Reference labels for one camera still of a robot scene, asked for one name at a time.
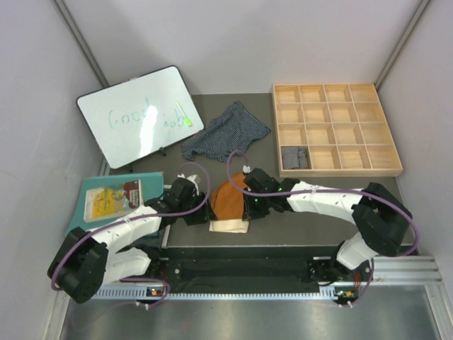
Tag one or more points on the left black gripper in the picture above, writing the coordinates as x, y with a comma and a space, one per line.
204, 215

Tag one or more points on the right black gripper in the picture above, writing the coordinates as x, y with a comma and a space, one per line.
250, 213

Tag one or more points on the orange underwear white waistband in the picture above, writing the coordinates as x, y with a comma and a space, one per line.
227, 204

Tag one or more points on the grey striped underwear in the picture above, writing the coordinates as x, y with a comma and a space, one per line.
294, 157

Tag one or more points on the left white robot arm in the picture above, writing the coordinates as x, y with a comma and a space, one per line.
90, 259

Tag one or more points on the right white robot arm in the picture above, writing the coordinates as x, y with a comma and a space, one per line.
381, 219

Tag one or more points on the dark blue striped underwear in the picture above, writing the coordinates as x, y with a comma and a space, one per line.
235, 128

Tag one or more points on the teal folder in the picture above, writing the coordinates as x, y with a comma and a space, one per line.
152, 186

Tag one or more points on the green marker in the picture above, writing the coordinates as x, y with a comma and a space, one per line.
186, 118

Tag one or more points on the wooden compartment tray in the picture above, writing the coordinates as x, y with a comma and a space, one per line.
343, 127

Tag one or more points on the yellow picture book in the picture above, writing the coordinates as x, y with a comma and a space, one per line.
116, 200

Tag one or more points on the white whiteboard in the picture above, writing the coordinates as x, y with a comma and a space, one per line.
139, 117

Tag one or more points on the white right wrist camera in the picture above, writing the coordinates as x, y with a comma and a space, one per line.
246, 169

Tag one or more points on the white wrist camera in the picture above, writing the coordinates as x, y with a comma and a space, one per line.
195, 179
246, 169

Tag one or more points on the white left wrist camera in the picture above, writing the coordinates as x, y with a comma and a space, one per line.
195, 179

